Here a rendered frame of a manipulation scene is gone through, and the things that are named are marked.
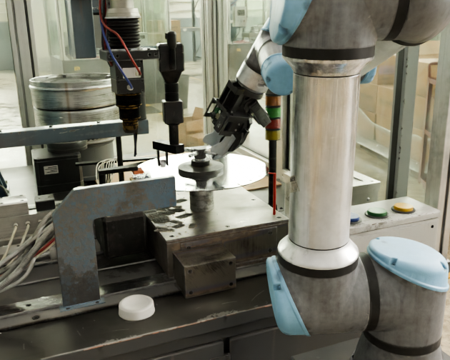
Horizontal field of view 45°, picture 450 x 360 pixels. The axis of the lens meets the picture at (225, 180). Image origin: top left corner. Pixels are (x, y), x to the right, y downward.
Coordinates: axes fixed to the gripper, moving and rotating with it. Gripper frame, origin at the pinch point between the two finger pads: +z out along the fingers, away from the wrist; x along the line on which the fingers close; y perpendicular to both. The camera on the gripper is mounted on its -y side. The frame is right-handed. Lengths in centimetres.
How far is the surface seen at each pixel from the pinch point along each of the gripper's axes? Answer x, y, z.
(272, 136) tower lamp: -7.3, -25.6, -0.6
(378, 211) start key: 34.5, -13.7, -13.7
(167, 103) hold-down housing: -7.7, 14.7, -8.5
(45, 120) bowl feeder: -66, 7, 41
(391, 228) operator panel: 38.9, -14.2, -12.8
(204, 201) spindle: 5.2, 1.8, 10.3
